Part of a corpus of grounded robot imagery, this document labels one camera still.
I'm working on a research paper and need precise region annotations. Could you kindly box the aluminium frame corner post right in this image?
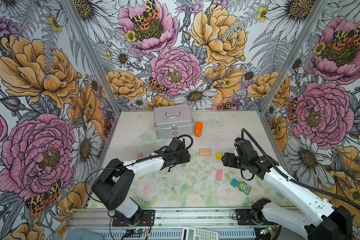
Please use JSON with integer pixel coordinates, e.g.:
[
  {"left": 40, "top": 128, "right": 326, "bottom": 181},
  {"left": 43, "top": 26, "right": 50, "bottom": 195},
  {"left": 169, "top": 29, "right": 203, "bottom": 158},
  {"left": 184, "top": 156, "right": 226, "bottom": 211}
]
[{"left": 260, "top": 0, "right": 330, "bottom": 115}]

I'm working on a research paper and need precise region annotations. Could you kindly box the teal cube block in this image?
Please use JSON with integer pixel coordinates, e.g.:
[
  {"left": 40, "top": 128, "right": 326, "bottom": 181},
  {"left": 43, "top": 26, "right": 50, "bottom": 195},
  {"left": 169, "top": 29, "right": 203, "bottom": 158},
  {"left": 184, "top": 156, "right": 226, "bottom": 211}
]
[{"left": 230, "top": 179, "right": 239, "bottom": 188}]

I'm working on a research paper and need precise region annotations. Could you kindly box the pink rectangular block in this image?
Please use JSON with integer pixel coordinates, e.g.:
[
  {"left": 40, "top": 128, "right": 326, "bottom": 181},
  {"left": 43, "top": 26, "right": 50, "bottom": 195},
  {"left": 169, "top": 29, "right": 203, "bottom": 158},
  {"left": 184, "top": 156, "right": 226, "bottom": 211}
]
[{"left": 216, "top": 169, "right": 223, "bottom": 181}]

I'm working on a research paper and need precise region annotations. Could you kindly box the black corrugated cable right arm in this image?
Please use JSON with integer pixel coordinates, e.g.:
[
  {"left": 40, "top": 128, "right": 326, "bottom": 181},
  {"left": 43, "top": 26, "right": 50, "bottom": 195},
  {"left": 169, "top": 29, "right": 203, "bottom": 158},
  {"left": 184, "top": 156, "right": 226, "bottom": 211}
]
[{"left": 240, "top": 128, "right": 360, "bottom": 223}]

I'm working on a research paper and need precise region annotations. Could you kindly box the aluminium frame corner post left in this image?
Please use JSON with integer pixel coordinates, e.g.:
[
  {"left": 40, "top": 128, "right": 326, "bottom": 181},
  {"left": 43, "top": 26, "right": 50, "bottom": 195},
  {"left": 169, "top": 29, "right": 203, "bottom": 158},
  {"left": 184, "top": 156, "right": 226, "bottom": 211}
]
[{"left": 62, "top": 1, "right": 121, "bottom": 117}]

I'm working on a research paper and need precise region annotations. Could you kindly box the orange cylinder bottle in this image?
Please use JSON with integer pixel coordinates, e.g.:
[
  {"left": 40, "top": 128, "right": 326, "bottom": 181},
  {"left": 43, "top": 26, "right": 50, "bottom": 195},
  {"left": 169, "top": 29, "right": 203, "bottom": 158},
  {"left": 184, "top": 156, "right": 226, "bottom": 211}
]
[{"left": 194, "top": 122, "right": 203, "bottom": 138}]

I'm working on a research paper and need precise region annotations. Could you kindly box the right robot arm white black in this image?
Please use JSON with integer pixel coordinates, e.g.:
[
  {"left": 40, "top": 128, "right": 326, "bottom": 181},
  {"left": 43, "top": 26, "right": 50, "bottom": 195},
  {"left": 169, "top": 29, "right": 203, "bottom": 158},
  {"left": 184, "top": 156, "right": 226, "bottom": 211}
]
[{"left": 222, "top": 138, "right": 353, "bottom": 240}]

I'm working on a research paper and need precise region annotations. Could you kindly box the aluminium frame corner post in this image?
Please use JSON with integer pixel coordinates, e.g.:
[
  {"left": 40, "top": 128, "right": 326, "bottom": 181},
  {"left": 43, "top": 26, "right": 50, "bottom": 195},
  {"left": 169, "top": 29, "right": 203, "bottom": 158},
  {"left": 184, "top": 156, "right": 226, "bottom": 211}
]
[
  {"left": 62, "top": 1, "right": 121, "bottom": 117},
  {"left": 260, "top": 0, "right": 330, "bottom": 115}
]

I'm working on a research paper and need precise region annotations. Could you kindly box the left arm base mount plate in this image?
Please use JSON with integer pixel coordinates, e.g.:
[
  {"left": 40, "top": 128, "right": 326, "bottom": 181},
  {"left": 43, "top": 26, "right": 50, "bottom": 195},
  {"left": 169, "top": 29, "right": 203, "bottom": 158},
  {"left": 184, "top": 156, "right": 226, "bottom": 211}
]
[{"left": 112, "top": 209, "right": 156, "bottom": 227}]

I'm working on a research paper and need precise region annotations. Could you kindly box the grey calculator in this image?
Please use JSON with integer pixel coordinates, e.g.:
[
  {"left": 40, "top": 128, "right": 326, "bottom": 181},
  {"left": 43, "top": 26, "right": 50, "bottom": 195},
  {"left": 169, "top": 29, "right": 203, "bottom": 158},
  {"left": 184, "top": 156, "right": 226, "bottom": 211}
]
[{"left": 181, "top": 226, "right": 220, "bottom": 240}]

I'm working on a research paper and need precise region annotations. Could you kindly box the aluminium front rail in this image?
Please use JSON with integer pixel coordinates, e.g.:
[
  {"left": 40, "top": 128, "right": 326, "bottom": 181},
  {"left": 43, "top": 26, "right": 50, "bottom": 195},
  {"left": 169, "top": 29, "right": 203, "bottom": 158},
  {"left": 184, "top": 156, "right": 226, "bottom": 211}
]
[{"left": 67, "top": 206, "right": 323, "bottom": 229}]

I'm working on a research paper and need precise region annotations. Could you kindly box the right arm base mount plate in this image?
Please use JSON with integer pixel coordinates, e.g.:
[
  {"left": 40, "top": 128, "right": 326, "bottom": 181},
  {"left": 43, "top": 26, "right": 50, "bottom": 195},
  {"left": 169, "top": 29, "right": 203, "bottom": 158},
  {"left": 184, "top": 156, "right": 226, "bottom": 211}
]
[{"left": 234, "top": 209, "right": 263, "bottom": 226}]

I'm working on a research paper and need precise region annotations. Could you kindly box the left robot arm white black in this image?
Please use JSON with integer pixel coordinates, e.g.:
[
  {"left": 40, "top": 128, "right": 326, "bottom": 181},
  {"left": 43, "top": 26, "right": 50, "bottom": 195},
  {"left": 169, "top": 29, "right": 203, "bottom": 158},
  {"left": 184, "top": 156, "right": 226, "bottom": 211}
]
[{"left": 91, "top": 135, "right": 194, "bottom": 225}]

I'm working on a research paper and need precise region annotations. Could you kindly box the silver aluminium case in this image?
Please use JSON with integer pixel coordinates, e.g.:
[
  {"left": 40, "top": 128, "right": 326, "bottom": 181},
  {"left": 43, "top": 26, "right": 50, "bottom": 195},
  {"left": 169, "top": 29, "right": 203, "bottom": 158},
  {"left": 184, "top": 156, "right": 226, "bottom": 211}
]
[{"left": 154, "top": 105, "right": 194, "bottom": 140}]

